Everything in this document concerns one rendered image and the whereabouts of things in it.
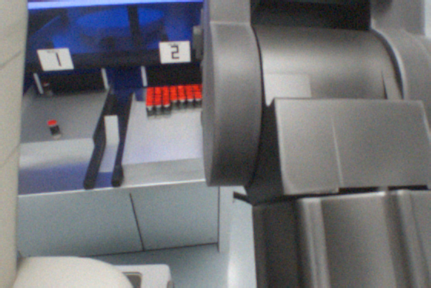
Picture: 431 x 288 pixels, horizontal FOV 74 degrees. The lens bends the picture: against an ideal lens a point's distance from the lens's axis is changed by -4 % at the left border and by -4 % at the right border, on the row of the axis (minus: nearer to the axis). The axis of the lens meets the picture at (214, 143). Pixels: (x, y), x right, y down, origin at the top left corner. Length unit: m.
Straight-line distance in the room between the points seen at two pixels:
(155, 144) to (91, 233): 0.77
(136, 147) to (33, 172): 0.23
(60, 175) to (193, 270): 0.96
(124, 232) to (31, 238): 0.40
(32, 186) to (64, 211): 0.63
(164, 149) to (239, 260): 0.95
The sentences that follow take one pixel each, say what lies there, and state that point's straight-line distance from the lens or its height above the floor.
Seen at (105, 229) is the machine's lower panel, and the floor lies 0.27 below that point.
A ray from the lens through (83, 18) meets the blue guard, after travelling 0.91.
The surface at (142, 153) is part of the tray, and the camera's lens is 0.71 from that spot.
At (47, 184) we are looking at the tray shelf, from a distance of 0.71.
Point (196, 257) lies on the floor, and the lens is 1.56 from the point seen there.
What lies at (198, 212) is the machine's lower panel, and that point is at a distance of 1.31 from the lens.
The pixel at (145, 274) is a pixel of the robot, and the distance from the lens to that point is 0.31.
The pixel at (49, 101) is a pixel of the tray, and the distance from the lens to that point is 1.06.
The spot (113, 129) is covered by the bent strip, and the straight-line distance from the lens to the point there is 0.77.
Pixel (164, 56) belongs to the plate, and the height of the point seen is 1.01.
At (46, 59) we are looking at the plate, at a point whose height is 1.02.
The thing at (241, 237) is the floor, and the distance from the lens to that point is 1.63.
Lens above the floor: 1.31
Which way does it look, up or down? 36 degrees down
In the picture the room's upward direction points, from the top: straight up
